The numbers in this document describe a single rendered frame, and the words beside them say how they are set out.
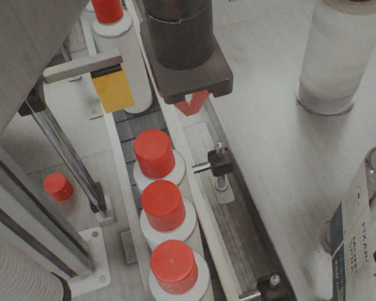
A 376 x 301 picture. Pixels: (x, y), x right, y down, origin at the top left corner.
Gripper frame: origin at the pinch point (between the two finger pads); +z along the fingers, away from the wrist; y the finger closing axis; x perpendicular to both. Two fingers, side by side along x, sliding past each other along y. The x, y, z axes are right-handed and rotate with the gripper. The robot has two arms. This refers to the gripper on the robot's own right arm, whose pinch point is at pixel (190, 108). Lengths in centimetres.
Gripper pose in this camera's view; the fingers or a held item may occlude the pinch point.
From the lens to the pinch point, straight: 45.8
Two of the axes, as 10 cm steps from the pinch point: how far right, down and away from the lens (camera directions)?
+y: -2.8, -8.0, 5.3
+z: 0.8, 5.3, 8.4
